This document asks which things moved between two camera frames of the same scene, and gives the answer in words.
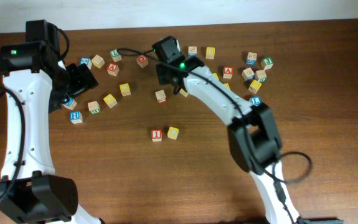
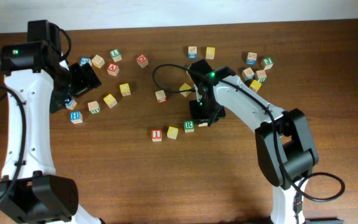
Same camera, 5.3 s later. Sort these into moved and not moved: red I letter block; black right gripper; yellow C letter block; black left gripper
Moved: black right gripper
Not moved: black left gripper; red I letter block; yellow C letter block
